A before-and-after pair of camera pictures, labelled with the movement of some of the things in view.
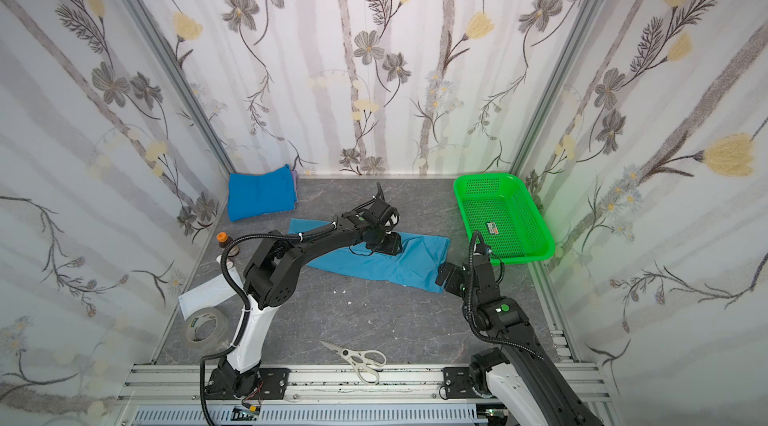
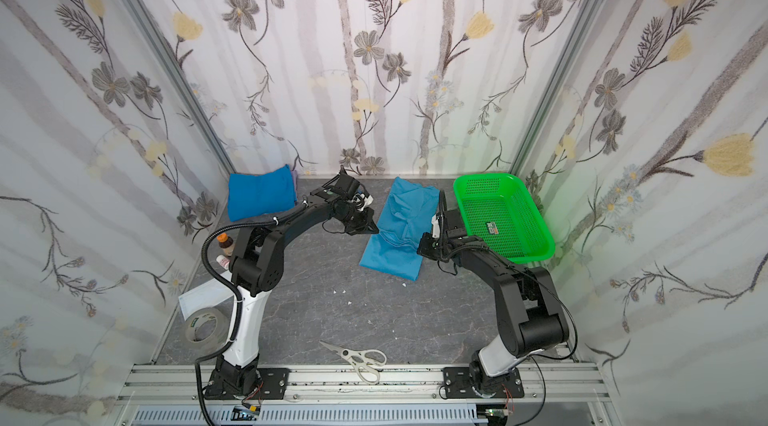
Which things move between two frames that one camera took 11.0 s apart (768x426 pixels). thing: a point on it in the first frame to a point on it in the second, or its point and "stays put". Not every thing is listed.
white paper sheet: (210, 294) stays put
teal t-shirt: (421, 263) to (411, 213)
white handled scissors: (362, 360) stays put
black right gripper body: (450, 276) to (442, 225)
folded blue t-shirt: (251, 195) stays put
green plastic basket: (499, 209) stays put
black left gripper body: (388, 243) to (358, 222)
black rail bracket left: (274, 382) stays put
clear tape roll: (206, 329) stays put
